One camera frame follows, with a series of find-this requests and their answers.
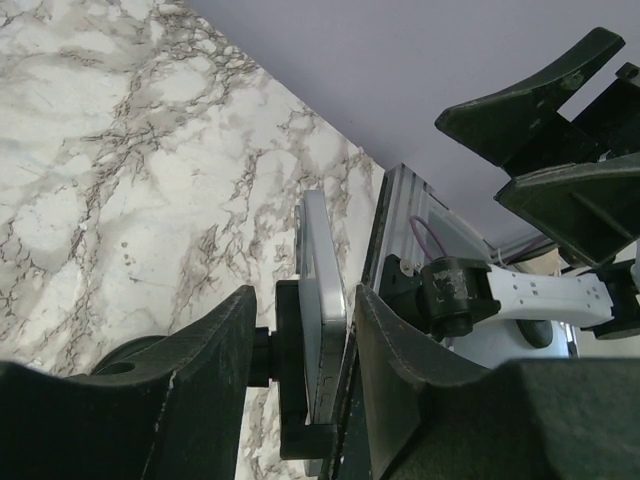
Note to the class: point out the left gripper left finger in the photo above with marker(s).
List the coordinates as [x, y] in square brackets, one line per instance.
[37, 429]

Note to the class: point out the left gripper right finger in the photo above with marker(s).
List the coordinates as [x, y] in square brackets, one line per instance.
[431, 414]

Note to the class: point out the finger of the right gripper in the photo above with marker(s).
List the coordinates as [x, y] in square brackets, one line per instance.
[591, 209]
[499, 127]

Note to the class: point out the black phone stand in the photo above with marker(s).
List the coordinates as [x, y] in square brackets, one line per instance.
[290, 370]

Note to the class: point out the phone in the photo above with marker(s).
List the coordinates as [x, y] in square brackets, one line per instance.
[323, 305]

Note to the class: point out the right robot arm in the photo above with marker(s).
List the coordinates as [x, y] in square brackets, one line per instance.
[449, 295]

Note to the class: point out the black front mounting rail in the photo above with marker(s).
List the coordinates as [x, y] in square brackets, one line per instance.
[403, 194]

